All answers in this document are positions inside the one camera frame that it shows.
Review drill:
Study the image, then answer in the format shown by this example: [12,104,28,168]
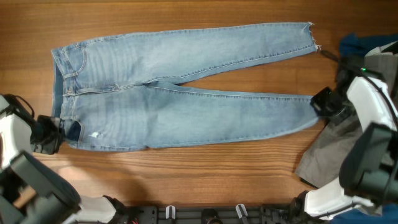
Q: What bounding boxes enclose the light blue denim jeans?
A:
[52,22,318,151]

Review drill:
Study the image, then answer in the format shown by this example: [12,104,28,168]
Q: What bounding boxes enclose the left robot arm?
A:
[1,94,132,224]

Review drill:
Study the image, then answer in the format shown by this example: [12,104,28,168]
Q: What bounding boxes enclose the grey trousers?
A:
[294,40,398,215]

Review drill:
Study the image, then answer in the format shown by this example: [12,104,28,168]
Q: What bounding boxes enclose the dark blue t-shirt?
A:
[331,33,397,224]

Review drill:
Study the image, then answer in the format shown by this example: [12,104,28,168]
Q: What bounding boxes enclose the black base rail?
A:
[125,204,301,224]

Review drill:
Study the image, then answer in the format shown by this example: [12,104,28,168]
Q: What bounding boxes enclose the right grey rail clip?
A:
[235,203,249,224]

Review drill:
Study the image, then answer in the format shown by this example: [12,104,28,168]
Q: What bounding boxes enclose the grey rail clip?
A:
[235,203,249,224]
[165,205,176,220]

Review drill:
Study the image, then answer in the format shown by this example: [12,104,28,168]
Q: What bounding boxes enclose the left grey rail clip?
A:
[165,205,176,220]

